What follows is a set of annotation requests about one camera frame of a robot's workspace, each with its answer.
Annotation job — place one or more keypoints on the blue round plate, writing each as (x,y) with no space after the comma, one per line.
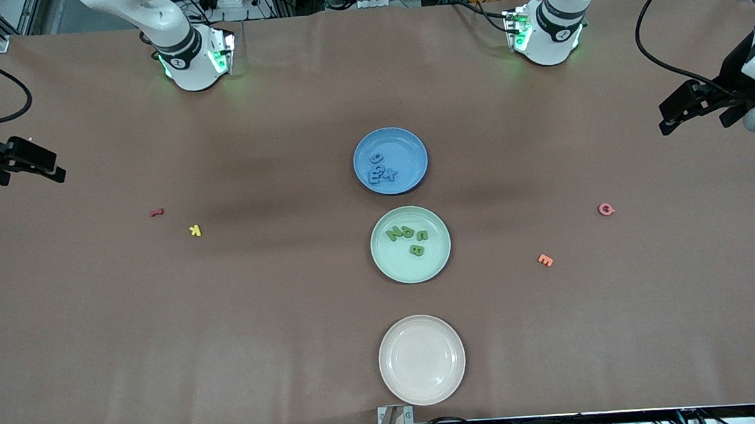
(406,148)

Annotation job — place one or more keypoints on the yellow foam letter K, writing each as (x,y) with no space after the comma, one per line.
(194,231)

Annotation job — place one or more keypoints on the green round plate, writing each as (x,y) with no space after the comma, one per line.
(394,263)

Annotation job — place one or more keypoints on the red foam letter I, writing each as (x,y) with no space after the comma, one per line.
(156,212)

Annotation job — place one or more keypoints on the brown table cover sheet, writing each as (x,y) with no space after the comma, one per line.
(163,349)

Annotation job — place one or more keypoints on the green foam letter N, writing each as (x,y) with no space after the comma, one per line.
(392,234)

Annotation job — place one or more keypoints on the green foam letter P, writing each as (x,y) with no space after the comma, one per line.
(409,232)

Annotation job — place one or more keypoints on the pink foam letter G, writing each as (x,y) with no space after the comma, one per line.
(601,209)

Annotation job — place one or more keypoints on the long white power strip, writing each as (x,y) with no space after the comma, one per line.
(371,2)

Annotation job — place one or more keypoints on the green foam letter U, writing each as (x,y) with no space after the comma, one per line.
(422,237)

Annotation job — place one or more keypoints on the blue foam letter X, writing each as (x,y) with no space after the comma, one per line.
(390,174)

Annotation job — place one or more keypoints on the beige round plate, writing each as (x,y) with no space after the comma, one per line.
(422,360)

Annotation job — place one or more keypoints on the orange foam letter E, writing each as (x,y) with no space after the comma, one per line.
(544,260)

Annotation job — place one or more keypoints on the green foam letter B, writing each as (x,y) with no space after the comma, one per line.
(413,250)

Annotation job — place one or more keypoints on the blue foam letter E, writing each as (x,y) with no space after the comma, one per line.
(371,178)

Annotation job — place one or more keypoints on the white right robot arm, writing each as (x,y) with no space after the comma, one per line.
(187,53)

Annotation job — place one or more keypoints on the blue foam number nine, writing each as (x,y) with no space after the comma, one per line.
(378,158)

